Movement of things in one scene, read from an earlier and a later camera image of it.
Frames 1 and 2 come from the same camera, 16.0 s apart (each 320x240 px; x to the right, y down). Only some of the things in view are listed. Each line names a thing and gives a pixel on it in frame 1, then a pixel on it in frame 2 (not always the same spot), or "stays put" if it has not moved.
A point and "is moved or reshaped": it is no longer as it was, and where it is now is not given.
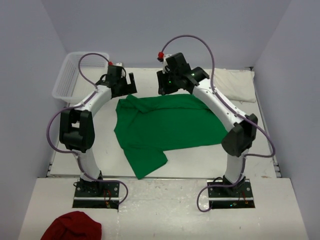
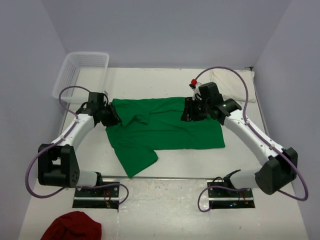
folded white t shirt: [237, 85] stays put
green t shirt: [146, 126] is moved or reshaped
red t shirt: [74, 225] stays put
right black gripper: [163, 88] -> [189, 114]
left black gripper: [129, 89] -> [114, 119]
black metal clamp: [96, 194] stays put
